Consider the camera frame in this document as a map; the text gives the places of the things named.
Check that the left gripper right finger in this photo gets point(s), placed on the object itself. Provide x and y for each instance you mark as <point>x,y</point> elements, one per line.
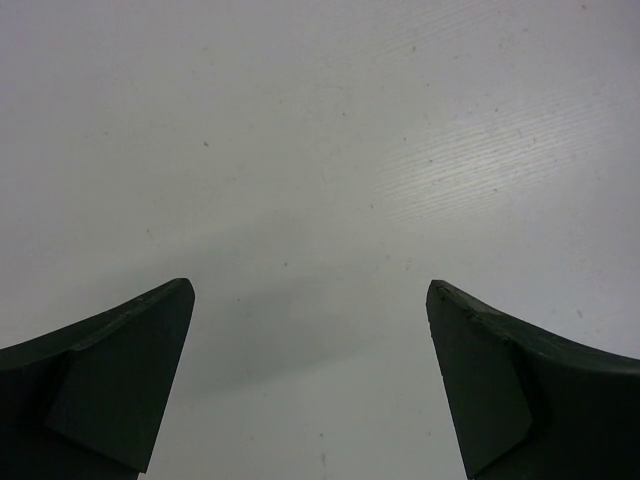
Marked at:
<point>530,404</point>

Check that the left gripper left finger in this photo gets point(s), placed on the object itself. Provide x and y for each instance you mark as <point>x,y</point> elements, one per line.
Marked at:
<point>87,401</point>

